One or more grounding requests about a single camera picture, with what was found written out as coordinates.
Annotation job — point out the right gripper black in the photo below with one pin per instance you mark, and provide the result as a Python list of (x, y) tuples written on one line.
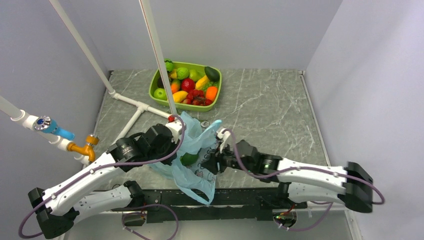
[(211, 163)]

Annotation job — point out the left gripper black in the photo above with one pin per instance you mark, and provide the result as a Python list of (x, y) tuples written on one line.
[(173, 146)]

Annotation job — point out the light blue plastic bag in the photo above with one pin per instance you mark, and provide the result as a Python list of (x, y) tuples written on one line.
[(189, 176)]

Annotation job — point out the green fake lime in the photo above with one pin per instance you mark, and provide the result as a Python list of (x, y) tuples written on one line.
[(189, 159)]

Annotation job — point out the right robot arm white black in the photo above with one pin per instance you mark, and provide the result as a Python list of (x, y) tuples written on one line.
[(298, 182)]

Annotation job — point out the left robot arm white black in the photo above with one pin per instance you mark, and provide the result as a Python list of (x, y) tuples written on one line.
[(58, 208)]

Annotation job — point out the green fake apple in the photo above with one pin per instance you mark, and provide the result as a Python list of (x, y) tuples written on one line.
[(161, 94)]

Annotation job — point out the yellow fake mango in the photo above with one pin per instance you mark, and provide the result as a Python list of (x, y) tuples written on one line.
[(179, 96)]

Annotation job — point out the red fake strawberry bunch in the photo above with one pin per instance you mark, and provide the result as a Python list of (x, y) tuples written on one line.
[(197, 98)]

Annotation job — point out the orange green fake fruit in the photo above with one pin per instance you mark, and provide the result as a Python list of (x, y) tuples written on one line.
[(175, 85)]

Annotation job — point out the red fake apple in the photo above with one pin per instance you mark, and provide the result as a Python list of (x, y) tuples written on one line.
[(188, 85)]

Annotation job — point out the orange fake carrot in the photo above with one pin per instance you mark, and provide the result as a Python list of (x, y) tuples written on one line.
[(211, 93)]

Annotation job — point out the yellow fake corn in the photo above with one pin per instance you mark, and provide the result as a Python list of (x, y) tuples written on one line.
[(202, 82)]

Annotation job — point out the green bumpy fake fruit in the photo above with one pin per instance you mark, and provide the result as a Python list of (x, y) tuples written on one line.
[(182, 73)]

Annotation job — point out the fake avocado dark green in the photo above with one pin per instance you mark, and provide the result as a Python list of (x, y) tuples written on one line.
[(212, 74)]

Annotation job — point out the silver wrench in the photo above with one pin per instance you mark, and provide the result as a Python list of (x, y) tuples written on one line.
[(205, 124)]

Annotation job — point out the green plastic fruit basket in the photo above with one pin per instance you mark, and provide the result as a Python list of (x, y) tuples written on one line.
[(196, 72)]

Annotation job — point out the orange brass faucet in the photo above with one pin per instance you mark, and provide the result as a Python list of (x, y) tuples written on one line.
[(86, 150)]

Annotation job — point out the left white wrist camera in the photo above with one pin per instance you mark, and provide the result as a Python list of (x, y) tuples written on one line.
[(175, 126)]

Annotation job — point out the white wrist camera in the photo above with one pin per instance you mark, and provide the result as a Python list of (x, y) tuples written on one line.
[(175, 126), (223, 136)]

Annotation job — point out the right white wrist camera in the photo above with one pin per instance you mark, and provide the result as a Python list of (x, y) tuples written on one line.
[(223, 136)]

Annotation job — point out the blue handled pipe valve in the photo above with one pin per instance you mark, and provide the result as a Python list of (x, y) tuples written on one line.
[(47, 125)]

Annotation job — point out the white pvc pipe frame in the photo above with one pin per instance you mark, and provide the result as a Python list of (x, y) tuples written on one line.
[(44, 72)]

